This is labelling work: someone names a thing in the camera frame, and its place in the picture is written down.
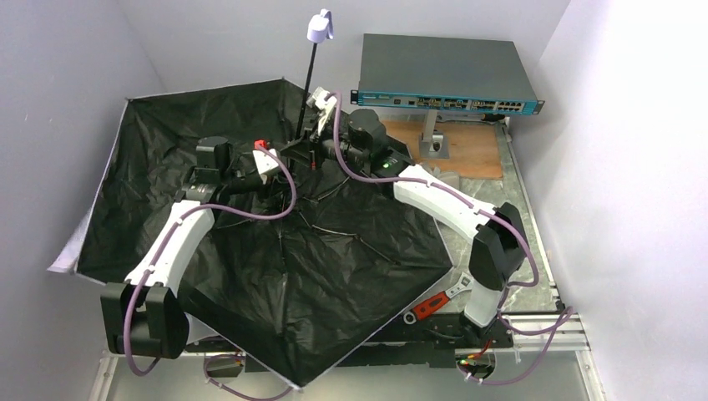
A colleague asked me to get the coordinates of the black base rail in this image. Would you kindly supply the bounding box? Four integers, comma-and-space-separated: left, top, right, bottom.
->
185, 312, 513, 373

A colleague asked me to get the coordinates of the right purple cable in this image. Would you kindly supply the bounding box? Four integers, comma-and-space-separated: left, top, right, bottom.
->
331, 91, 576, 387

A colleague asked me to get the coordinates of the network switch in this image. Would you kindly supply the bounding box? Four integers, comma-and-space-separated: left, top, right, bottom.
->
350, 33, 544, 159

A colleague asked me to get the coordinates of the lilac umbrella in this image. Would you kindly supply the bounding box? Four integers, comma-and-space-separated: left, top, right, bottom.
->
74, 79, 453, 388

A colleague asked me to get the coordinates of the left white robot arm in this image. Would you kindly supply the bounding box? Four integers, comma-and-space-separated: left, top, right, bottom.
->
100, 136, 284, 359

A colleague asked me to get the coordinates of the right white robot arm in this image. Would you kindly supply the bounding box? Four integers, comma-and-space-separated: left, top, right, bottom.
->
278, 109, 532, 329

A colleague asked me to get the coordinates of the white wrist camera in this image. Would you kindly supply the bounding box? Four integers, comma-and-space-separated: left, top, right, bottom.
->
252, 140, 284, 184
306, 87, 339, 140

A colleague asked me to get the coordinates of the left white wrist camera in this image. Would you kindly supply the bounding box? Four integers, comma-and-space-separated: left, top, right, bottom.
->
252, 140, 284, 184

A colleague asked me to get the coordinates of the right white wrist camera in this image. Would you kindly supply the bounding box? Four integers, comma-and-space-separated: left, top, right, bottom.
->
306, 87, 339, 140

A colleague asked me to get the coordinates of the pink umbrella case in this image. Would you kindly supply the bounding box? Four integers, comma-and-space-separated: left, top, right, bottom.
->
432, 166, 461, 190

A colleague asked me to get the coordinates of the black yellow tool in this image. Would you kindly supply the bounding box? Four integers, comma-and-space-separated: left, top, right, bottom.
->
481, 114, 506, 124

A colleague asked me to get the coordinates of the wooden base board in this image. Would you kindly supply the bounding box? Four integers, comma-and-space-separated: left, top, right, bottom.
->
383, 120, 503, 180

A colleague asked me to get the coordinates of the red handled adjustable wrench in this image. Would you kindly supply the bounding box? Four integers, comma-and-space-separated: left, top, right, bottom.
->
402, 273, 473, 325

